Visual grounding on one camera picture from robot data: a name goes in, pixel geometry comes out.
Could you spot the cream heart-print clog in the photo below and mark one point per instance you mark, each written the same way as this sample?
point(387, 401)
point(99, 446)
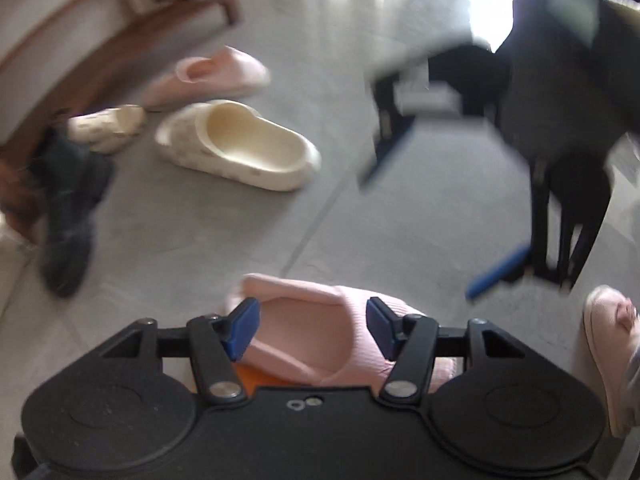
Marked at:
point(250, 135)
point(105, 127)

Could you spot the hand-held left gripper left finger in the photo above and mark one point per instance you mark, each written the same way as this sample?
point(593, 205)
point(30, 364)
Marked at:
point(244, 330)

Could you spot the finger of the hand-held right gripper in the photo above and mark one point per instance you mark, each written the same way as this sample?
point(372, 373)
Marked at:
point(497, 272)
point(387, 155)

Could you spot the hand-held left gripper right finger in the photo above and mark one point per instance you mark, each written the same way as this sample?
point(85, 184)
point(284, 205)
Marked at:
point(381, 330)

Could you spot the black leather ankle boot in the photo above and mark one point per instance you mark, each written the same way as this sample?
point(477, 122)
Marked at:
point(70, 200)

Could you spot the pink ribbed slipper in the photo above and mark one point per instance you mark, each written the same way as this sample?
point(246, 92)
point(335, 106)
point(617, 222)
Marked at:
point(230, 77)
point(320, 330)

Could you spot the wooden shoe rack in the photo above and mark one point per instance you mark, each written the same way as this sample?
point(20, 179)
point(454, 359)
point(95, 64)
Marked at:
point(100, 45)

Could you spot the orange rubber slipper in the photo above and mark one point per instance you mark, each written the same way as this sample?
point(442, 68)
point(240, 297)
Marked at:
point(246, 376)

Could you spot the person's pink worn slipper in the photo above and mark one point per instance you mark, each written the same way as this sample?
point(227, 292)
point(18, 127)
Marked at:
point(605, 360)

